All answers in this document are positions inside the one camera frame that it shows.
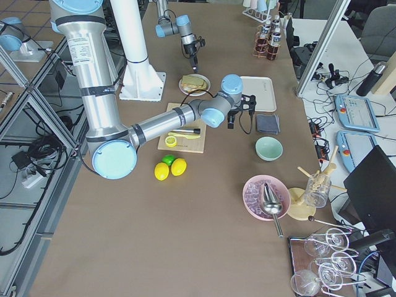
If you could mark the tea bottle upper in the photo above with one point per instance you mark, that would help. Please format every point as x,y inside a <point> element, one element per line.
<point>265,30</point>

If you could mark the white round plate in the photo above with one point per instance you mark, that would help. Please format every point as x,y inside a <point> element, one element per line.
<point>200,93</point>

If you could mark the wooden mug tree stand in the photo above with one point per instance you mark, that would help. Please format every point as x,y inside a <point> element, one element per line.
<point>299,210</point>

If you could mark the grey folded cloth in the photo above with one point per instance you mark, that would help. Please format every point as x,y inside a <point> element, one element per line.
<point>268,124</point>

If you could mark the mint green bowl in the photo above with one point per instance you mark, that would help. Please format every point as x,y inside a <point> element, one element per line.
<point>268,148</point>

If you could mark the steel pepper grinder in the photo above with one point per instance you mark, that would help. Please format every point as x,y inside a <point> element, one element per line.
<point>195,131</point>

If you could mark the aluminium frame post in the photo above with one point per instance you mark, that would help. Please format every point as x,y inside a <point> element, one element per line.
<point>324,40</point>

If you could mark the teach pendant near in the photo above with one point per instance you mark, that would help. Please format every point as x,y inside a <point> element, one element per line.
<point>353,147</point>

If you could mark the yellow lemon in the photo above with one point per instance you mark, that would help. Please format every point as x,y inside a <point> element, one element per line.
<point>161,171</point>
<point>178,167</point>

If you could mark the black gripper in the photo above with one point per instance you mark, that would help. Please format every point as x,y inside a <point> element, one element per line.
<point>189,50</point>
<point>232,114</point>

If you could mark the green lime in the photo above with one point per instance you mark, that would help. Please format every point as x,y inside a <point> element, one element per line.
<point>168,159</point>

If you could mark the wine glass rack tray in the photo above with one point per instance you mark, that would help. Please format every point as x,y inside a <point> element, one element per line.
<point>324,263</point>

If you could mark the steel ice scoop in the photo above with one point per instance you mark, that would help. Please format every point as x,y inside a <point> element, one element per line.
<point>272,206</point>

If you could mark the teach pendant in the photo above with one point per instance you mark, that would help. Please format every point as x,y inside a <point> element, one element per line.
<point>356,113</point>
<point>353,147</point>

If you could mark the half lemon slice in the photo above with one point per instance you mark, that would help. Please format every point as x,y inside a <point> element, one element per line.
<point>171,141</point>

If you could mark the pink bowl with ice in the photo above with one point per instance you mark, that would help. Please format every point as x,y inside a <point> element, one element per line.
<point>262,189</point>

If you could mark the tea bottle lower left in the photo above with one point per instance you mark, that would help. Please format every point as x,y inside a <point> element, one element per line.
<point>275,23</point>

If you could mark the teach pendant far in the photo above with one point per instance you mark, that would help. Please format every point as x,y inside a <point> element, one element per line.
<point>356,113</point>

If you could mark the tea bottle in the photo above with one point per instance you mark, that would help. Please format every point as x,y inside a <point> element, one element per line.
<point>274,44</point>
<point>265,30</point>
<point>275,23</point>

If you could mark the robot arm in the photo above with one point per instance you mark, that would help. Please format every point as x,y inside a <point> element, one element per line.
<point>171,24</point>
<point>113,146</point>

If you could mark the glass jar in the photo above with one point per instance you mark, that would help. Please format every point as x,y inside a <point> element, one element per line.
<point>317,190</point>

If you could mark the yellow plastic knife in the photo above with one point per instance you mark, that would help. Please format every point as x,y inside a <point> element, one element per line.
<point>186,136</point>

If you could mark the yellow lemon lower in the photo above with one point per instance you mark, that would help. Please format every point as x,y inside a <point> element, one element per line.
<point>161,171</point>

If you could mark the black monitor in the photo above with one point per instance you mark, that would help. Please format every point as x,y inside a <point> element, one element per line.
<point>371,189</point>

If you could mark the tea bottle lower right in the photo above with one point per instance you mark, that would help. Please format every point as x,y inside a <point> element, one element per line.
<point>274,44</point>

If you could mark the wooden cutting board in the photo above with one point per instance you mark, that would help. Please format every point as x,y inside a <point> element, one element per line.
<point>186,145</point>

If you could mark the white wire cup rack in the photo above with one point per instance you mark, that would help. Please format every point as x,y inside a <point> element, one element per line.
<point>259,10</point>

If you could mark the black water bottle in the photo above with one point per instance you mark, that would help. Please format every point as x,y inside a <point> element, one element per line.
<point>371,79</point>

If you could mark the yellow lemon upper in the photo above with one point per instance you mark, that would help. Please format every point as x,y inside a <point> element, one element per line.
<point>178,167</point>

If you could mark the bread slice on plate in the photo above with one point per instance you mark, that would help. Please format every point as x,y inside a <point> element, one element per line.
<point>186,89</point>

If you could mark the copper wire bottle rack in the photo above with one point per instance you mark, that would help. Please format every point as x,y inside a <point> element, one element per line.
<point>261,46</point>

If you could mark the cream rabbit tray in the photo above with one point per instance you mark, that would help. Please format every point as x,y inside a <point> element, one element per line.
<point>262,89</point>

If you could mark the bread slice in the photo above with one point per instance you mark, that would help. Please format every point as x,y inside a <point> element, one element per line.
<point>189,81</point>
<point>186,89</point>

